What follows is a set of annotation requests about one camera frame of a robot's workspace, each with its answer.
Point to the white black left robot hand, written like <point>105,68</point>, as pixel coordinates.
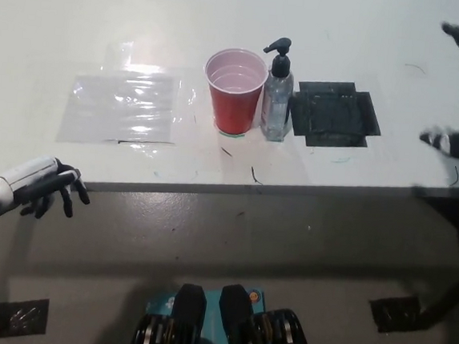
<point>28,178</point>

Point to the clear soap pump bottle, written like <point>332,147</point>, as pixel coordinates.
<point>277,97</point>

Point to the clear plastic sheet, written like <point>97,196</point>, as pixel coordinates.
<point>120,106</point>

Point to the small black tape patch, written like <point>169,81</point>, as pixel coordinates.
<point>20,318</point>
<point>396,314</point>

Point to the large black tape patch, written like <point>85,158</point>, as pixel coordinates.
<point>331,112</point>

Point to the red plastic cup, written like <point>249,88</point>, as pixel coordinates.
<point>233,100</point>

